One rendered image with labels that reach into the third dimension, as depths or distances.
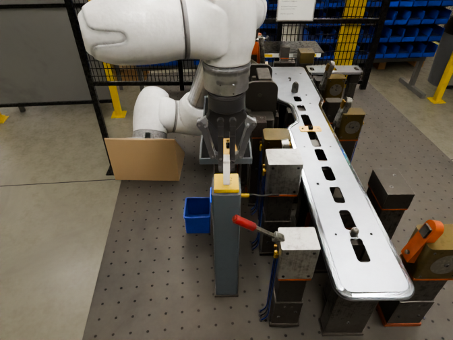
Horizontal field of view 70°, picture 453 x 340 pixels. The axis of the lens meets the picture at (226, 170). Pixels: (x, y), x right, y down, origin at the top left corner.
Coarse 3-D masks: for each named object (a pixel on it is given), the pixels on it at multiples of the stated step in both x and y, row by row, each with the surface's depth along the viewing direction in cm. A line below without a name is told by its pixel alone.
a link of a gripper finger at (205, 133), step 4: (196, 124) 68; (200, 124) 68; (200, 128) 68; (204, 128) 68; (204, 132) 69; (208, 132) 70; (204, 136) 69; (208, 136) 69; (204, 140) 70; (208, 140) 70; (208, 144) 71; (212, 144) 72; (208, 148) 71; (212, 148) 71; (208, 152) 72; (212, 152) 72; (212, 156) 73
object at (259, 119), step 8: (256, 120) 113; (264, 120) 113; (256, 128) 113; (264, 128) 113; (256, 136) 115; (256, 144) 117; (256, 152) 120; (256, 160) 122; (256, 168) 124; (256, 176) 127; (256, 184) 129; (248, 192) 137; (256, 192) 132; (248, 200) 137
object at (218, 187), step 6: (216, 174) 81; (222, 174) 81; (234, 174) 81; (216, 180) 79; (222, 180) 79; (234, 180) 79; (216, 186) 77; (222, 186) 77; (228, 186) 77; (234, 186) 77; (216, 192) 77; (222, 192) 77; (228, 192) 77; (234, 192) 77
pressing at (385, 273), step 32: (288, 96) 150; (320, 96) 150; (288, 128) 127; (320, 192) 99; (352, 192) 99; (320, 224) 88; (352, 256) 80; (384, 256) 80; (352, 288) 73; (384, 288) 73
